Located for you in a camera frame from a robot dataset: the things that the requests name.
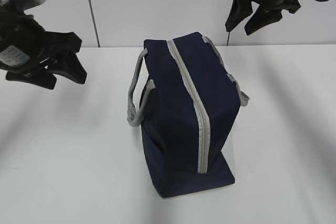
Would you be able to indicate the navy blue lunch bag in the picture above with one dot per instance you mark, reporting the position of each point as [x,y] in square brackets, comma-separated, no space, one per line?
[186,103]

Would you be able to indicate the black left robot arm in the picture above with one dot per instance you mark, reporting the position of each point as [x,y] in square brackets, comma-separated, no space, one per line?
[15,22]

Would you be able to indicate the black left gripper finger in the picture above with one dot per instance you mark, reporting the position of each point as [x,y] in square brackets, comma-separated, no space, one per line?
[67,64]
[41,79]

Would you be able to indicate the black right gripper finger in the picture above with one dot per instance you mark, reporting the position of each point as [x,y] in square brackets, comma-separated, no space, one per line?
[240,10]
[261,18]

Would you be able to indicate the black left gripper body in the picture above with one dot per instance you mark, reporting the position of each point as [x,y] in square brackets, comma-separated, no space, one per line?
[28,52]

